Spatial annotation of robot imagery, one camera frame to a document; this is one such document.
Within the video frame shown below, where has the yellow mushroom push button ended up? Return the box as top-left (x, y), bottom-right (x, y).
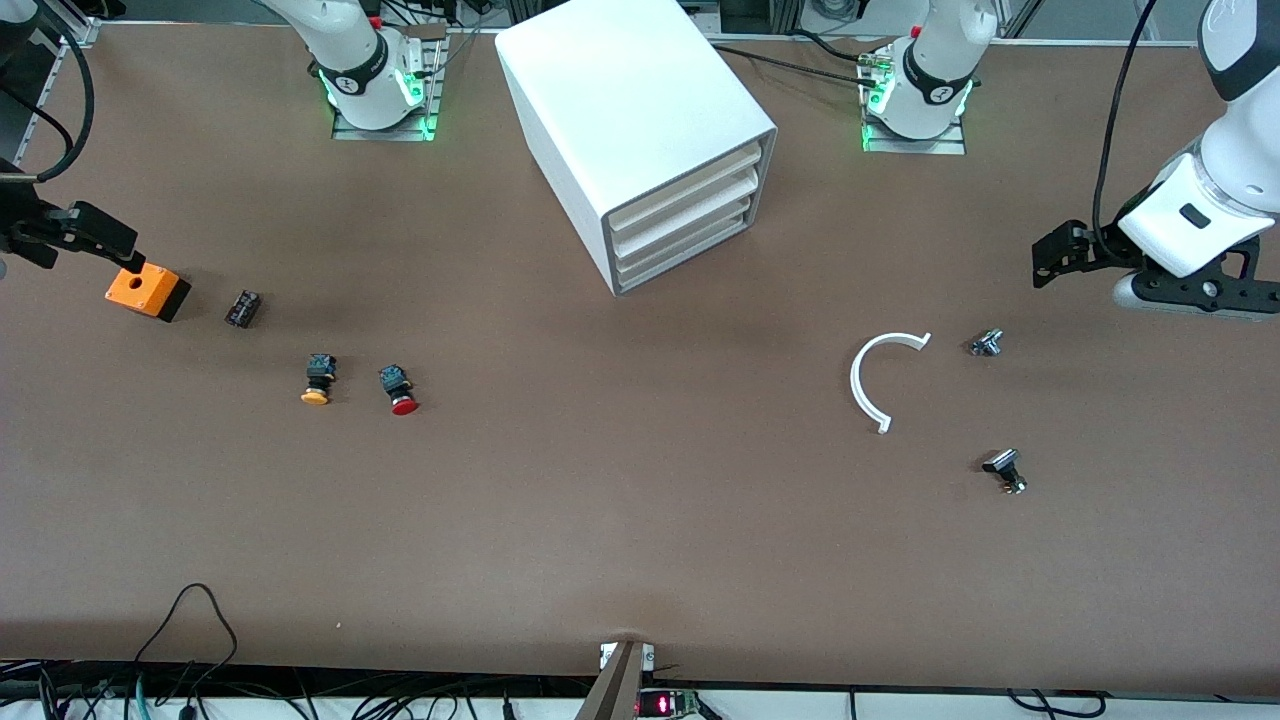
top-left (300, 353), bottom-right (338, 407)

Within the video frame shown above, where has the red mushroom push button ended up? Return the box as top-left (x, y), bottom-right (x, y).
top-left (378, 365), bottom-right (421, 417)

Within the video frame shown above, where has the white curved plastic arc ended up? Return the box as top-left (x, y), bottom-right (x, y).
top-left (850, 331), bottom-right (933, 435)

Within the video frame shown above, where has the red display electronics board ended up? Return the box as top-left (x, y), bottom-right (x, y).
top-left (636, 688), bottom-right (701, 720)

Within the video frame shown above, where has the orange button enclosure box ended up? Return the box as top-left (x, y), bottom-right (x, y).
top-left (105, 262), bottom-right (192, 323)

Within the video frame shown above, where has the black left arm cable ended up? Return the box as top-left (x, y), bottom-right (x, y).
top-left (1090, 0), bottom-right (1161, 256)

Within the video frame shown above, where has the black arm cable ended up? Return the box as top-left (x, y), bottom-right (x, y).
top-left (1090, 0), bottom-right (1161, 256)
top-left (0, 0), bottom-right (97, 186)

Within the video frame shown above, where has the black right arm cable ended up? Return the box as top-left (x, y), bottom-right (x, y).
top-left (0, 0), bottom-right (97, 186)

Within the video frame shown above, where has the aluminium frame rail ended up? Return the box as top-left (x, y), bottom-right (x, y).
top-left (1000, 0), bottom-right (1201, 49)
top-left (12, 0), bottom-right (101, 166)

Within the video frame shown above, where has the black cable behind cabinet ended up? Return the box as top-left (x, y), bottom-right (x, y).
top-left (712, 30), bottom-right (886, 91)

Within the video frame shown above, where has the thin black looped cable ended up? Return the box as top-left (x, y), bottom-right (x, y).
top-left (133, 583), bottom-right (239, 691)

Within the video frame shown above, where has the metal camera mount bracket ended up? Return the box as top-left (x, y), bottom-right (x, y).
top-left (575, 640), bottom-right (656, 720)

